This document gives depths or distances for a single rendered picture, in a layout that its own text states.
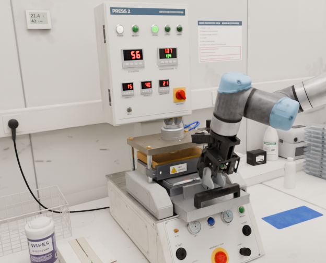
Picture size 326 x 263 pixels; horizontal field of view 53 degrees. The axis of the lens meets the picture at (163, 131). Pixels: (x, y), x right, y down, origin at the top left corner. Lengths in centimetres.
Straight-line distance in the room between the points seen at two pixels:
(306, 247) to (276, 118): 57
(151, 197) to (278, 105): 44
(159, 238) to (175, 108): 52
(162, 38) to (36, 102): 58
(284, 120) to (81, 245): 69
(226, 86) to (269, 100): 10
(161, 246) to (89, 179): 69
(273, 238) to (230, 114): 58
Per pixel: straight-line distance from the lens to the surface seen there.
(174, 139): 110
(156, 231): 98
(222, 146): 87
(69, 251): 107
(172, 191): 101
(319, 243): 127
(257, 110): 79
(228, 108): 82
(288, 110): 79
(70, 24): 149
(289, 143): 192
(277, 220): 138
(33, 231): 111
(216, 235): 105
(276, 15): 215
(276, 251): 119
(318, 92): 90
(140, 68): 120
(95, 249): 105
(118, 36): 117
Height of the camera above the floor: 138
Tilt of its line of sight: 13 degrees down
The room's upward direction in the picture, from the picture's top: 3 degrees counter-clockwise
